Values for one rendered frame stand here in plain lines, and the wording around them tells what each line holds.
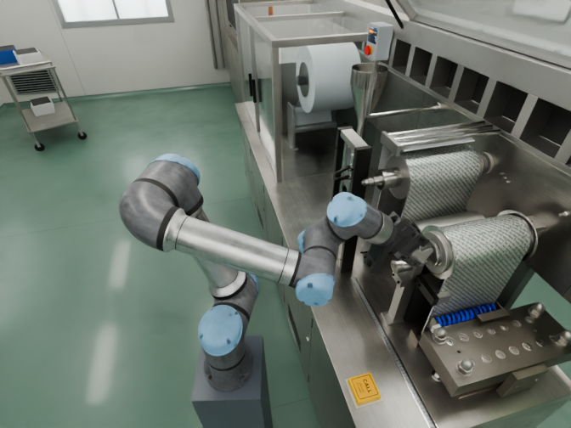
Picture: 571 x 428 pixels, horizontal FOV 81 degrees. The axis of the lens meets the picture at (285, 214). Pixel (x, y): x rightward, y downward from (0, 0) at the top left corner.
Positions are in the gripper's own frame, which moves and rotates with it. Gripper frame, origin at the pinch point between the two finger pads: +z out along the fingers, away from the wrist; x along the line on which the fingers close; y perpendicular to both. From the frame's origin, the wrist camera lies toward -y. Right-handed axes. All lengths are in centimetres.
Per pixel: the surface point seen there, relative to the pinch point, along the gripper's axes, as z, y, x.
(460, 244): 1.2, 10.5, -3.6
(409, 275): 6.4, -6.6, 2.3
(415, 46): 7, 51, 79
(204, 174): 33, -134, 265
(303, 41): -26, 25, 96
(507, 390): 30.3, -10.0, -28.1
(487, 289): 24.4, 4.8, -6.5
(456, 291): 14.1, -0.4, -6.4
